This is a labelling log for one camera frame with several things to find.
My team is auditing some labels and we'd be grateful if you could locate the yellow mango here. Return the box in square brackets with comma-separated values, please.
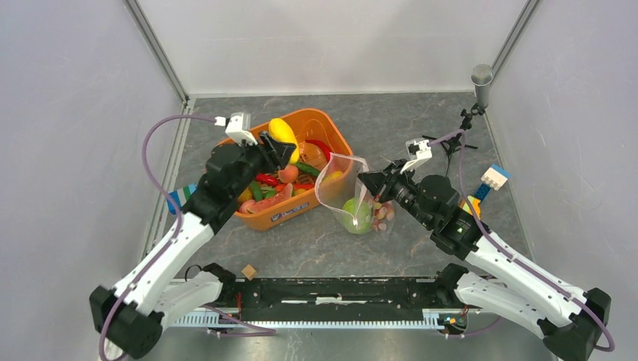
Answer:
[269, 118, 299, 164]

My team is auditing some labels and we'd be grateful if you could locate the green cucumber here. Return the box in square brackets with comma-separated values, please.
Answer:
[294, 162, 321, 177]

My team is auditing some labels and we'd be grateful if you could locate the blue green white block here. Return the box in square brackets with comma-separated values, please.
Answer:
[166, 183, 197, 215]

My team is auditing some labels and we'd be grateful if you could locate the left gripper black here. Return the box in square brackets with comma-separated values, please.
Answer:
[230, 130, 296, 199]

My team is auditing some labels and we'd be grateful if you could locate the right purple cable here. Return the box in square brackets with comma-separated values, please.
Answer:
[428, 129, 616, 353]

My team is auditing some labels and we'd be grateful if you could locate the purple cable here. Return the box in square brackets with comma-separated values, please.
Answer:
[97, 114, 276, 361]
[428, 129, 616, 353]

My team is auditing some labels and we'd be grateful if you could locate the white blue toy block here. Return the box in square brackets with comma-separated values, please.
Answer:
[481, 164, 510, 190]

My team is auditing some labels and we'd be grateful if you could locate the peach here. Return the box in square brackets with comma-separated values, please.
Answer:
[278, 164, 299, 184]

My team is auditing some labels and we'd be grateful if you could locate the long red chili pepper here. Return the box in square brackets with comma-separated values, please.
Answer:
[255, 174, 280, 187]

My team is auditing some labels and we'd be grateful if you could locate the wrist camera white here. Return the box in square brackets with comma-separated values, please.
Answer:
[400, 138, 433, 174]
[214, 112, 257, 146]

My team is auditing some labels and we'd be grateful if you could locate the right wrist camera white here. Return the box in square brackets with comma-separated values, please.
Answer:
[400, 138, 433, 174]

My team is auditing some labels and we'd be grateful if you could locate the clear zip top bag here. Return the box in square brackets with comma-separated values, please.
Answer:
[314, 153, 393, 240]

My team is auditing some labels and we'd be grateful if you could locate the red cherry bunch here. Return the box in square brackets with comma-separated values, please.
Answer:
[372, 201, 396, 232]

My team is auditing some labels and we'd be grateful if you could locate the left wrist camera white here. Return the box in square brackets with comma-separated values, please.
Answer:
[214, 112, 257, 146]

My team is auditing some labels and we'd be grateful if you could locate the small wooden cube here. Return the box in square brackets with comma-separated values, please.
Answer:
[242, 264, 257, 281]

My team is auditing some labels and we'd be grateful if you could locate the orange plastic tub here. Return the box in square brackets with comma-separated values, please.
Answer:
[234, 108, 353, 231]

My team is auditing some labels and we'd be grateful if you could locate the green round fruit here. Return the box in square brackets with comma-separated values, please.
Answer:
[342, 198, 372, 235]

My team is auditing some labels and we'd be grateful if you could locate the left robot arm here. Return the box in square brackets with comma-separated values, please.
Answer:
[90, 131, 296, 360]

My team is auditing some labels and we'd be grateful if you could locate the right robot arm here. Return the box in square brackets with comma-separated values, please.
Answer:
[358, 159, 615, 360]

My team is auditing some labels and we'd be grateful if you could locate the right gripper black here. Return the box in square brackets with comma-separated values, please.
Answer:
[358, 159, 434, 229]

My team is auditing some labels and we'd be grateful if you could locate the orange yellow toy block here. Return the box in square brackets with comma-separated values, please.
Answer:
[460, 184, 492, 219]

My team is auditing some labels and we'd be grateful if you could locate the watermelon slice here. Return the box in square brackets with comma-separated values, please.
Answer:
[239, 184, 294, 214]

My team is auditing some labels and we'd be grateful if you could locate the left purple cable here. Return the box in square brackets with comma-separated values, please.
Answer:
[97, 114, 276, 361]

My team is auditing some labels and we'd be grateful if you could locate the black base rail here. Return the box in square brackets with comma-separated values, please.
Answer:
[189, 276, 485, 325]

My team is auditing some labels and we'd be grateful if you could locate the microphone on tripod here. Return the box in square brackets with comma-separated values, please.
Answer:
[440, 64, 494, 174]

